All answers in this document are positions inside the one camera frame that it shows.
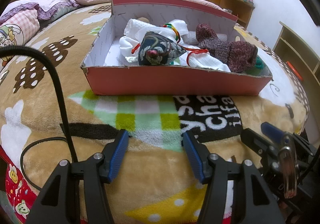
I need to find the beige shelf unit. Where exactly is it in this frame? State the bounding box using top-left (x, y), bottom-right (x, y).
top-left (272, 21), bottom-right (320, 105)

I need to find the maroon knit sock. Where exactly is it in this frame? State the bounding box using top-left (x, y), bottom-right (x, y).
top-left (195, 23), bottom-right (258, 73)

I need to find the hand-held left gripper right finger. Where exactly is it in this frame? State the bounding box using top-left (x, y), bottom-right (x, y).
top-left (182, 131), bottom-right (285, 224)

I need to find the red cardboard box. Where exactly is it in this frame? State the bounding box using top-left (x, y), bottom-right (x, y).
top-left (80, 0), bottom-right (274, 97)

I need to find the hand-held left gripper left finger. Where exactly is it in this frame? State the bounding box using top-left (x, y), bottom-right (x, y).
top-left (25, 129), bottom-right (130, 224)

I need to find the white sock bundle red string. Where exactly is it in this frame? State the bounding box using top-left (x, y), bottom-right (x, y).
top-left (119, 35), bottom-right (143, 65)
top-left (186, 44), bottom-right (232, 72)

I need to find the dark floral pouch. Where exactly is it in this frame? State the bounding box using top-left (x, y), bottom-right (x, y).
top-left (138, 31), bottom-right (187, 66)

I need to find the green white sock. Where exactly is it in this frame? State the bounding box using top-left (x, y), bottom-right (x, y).
top-left (244, 55), bottom-right (267, 76)

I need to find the purple frilled pillow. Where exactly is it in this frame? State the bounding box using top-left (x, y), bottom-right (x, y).
top-left (2, 0), bottom-right (80, 21)

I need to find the pink checked cartoon pillow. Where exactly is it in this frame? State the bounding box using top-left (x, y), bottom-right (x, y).
top-left (0, 10), bottom-right (40, 52)

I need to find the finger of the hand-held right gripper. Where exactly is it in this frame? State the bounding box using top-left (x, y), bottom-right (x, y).
top-left (240, 128), bottom-right (278, 162)
top-left (261, 121), bottom-right (294, 146)

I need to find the brown printed blanket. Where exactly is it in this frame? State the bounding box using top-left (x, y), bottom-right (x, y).
top-left (0, 2), bottom-right (312, 224)

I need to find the white waffle towel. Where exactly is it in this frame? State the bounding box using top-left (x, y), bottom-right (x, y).
top-left (124, 19), bottom-right (150, 40)

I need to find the white sock bundle colourful band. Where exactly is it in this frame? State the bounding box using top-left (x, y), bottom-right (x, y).
top-left (160, 20), bottom-right (189, 40)

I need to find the orange tool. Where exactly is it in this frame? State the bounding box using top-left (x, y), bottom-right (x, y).
top-left (286, 62), bottom-right (303, 82)

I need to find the black cable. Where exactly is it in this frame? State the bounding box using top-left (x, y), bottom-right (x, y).
top-left (0, 47), bottom-right (78, 191)

